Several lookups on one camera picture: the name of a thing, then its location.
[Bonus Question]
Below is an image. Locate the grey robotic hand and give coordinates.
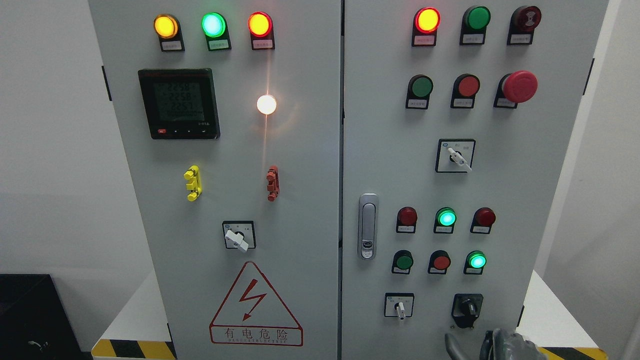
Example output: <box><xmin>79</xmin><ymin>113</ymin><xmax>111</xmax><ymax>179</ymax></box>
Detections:
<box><xmin>445</xmin><ymin>328</ymin><xmax>548</xmax><ymax>360</ymax></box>

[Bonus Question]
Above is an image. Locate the black rotary knob switch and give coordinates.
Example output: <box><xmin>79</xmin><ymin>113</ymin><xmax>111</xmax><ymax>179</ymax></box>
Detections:
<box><xmin>451</xmin><ymin>293</ymin><xmax>483</xmax><ymax>329</ymax></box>

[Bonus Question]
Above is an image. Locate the green indicator light lower right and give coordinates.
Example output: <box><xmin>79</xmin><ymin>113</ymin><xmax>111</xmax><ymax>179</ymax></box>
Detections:
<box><xmin>462</xmin><ymin>250</ymin><xmax>487</xmax><ymax>275</ymax></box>

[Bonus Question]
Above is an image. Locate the red push button lower middle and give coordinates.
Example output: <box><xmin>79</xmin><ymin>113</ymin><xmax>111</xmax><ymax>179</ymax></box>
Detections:
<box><xmin>427</xmin><ymin>250</ymin><xmax>451</xmax><ymax>275</ymax></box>

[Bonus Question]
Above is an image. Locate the green push button lower left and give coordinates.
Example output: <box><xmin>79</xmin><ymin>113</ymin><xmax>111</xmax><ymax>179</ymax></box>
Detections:
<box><xmin>391</xmin><ymin>249</ymin><xmax>414</xmax><ymax>275</ymax></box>

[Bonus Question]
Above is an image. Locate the green push button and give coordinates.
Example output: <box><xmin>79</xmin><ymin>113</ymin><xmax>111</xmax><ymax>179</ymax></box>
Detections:
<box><xmin>459</xmin><ymin>6</ymin><xmax>491</xmax><ymax>46</ymax></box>
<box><xmin>391</xmin><ymin>249</ymin><xmax>414</xmax><ymax>275</ymax></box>

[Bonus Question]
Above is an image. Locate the green lit indicator light middle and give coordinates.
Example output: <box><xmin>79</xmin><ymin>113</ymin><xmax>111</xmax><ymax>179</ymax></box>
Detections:
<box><xmin>433</xmin><ymin>207</ymin><xmax>457</xmax><ymax>234</ymax></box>

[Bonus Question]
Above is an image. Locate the dark red indicator light left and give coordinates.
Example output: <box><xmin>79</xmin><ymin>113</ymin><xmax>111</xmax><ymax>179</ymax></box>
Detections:
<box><xmin>395</xmin><ymin>206</ymin><xmax>418</xmax><ymax>234</ymax></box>

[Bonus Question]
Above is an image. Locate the silver cabinet door latch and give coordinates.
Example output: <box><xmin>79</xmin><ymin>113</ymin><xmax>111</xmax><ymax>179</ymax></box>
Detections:
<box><xmin>357</xmin><ymin>193</ymin><xmax>378</xmax><ymax>260</ymax></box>

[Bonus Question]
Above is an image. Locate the grey right cabinet door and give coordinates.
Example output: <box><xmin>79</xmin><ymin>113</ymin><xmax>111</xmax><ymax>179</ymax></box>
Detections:
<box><xmin>342</xmin><ymin>0</ymin><xmax>609</xmax><ymax>360</ymax></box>

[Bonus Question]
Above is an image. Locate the grey cabinet door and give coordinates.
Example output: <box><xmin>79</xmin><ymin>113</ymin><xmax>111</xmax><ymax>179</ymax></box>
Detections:
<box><xmin>89</xmin><ymin>0</ymin><xmax>342</xmax><ymax>360</ymax></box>
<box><xmin>342</xmin><ymin>0</ymin><xmax>609</xmax><ymax>360</ymax></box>

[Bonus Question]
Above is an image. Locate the red electric hazard warning sticker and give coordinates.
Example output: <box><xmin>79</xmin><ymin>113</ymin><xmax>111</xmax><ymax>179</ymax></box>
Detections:
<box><xmin>209</xmin><ymin>260</ymin><xmax>304</xmax><ymax>347</ymax></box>

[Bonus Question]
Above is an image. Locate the red mushroom emergency stop button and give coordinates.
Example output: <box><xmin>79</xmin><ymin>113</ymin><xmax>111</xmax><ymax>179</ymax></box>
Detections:
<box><xmin>493</xmin><ymin>70</ymin><xmax>538</xmax><ymax>109</ymax></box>

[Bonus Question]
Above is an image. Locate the red push button second row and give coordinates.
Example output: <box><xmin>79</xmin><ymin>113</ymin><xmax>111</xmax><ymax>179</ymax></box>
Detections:
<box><xmin>450</xmin><ymin>73</ymin><xmax>480</xmax><ymax>109</ymax></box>

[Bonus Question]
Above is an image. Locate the green push button second row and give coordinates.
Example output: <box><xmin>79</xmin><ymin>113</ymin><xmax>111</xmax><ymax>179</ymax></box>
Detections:
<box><xmin>405</xmin><ymin>74</ymin><xmax>434</xmax><ymax>110</ymax></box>

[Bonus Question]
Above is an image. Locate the red terminal connector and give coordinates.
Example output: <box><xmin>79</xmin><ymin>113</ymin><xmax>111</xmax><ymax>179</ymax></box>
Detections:
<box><xmin>265</xmin><ymin>165</ymin><xmax>280</xmax><ymax>202</ymax></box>

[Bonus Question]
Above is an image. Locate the green push button top right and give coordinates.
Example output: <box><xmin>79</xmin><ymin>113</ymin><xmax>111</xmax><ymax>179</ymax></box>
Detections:
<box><xmin>459</xmin><ymin>6</ymin><xmax>491</xmax><ymax>46</ymax></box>

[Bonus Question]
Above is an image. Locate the dark red buzzer alarm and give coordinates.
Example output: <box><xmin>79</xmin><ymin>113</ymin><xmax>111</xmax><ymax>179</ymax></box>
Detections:
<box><xmin>507</xmin><ymin>6</ymin><xmax>542</xmax><ymax>46</ymax></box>

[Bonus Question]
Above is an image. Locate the red ringed indicator light right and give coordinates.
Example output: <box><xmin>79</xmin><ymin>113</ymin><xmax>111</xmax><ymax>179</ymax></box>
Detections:
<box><xmin>411</xmin><ymin>7</ymin><xmax>441</xmax><ymax>47</ymax></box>

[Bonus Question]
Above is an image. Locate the red ringed indicator light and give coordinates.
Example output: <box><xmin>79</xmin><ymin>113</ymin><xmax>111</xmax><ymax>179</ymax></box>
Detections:
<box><xmin>247</xmin><ymin>11</ymin><xmax>275</xmax><ymax>51</ymax></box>
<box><xmin>411</xmin><ymin>7</ymin><xmax>441</xmax><ymax>47</ymax></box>

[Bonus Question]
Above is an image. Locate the white glowing indicator light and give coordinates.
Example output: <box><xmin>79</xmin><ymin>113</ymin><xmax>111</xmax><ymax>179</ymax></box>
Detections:
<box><xmin>256</xmin><ymin>94</ymin><xmax>278</xmax><ymax>116</ymax></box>

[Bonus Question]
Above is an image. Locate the yellow terminal connector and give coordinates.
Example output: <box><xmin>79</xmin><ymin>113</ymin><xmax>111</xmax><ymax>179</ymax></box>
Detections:
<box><xmin>183</xmin><ymin>165</ymin><xmax>202</xmax><ymax>202</ymax></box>

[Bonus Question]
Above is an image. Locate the grey left cabinet door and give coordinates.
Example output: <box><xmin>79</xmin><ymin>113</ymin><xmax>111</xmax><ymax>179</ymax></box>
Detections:
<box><xmin>89</xmin><ymin>0</ymin><xmax>342</xmax><ymax>360</ymax></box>

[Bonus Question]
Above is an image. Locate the white platform with hazard stripes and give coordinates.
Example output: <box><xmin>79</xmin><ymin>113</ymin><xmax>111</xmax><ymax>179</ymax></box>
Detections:
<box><xmin>90</xmin><ymin>271</ymin><xmax>608</xmax><ymax>360</ymax></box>

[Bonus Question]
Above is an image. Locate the black digital power meter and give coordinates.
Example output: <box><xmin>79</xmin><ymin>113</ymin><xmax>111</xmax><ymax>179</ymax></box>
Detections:
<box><xmin>137</xmin><ymin>68</ymin><xmax>221</xmax><ymax>140</ymax></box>

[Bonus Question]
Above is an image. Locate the red ringed indicator light left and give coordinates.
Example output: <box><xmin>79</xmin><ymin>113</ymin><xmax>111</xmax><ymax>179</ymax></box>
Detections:
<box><xmin>247</xmin><ymin>11</ymin><xmax>275</xmax><ymax>51</ymax></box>

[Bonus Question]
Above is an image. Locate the green indicator light top left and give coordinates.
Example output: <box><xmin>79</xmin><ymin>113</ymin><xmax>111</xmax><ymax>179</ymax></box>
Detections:
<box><xmin>201</xmin><ymin>12</ymin><xmax>232</xmax><ymax>51</ymax></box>

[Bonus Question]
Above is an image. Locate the yellow indicator light top left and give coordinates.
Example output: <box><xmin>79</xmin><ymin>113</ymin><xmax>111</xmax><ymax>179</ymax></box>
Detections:
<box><xmin>153</xmin><ymin>13</ymin><xmax>185</xmax><ymax>52</ymax></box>

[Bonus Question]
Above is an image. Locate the black box lower left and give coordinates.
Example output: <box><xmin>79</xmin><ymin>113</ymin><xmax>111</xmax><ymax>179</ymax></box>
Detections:
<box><xmin>0</xmin><ymin>274</ymin><xmax>83</xmax><ymax>360</ymax></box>

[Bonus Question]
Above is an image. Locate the white lever selector switch lower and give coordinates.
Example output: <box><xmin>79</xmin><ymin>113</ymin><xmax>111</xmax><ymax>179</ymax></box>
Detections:
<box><xmin>384</xmin><ymin>292</ymin><xmax>415</xmax><ymax>321</ymax></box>

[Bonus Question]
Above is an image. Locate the white lever selector switch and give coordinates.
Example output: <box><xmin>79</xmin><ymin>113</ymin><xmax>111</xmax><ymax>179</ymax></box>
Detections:
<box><xmin>435</xmin><ymin>138</ymin><xmax>476</xmax><ymax>173</ymax></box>
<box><xmin>384</xmin><ymin>292</ymin><xmax>415</xmax><ymax>321</ymax></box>

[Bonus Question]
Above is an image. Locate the white lever selector switch upper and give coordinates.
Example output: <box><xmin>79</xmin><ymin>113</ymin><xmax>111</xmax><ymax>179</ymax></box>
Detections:
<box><xmin>435</xmin><ymin>138</ymin><xmax>476</xmax><ymax>173</ymax></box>

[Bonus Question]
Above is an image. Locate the white handle selector switch left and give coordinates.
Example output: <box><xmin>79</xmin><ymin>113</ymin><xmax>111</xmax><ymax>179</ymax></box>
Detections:
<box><xmin>222</xmin><ymin>220</ymin><xmax>256</xmax><ymax>253</ymax></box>

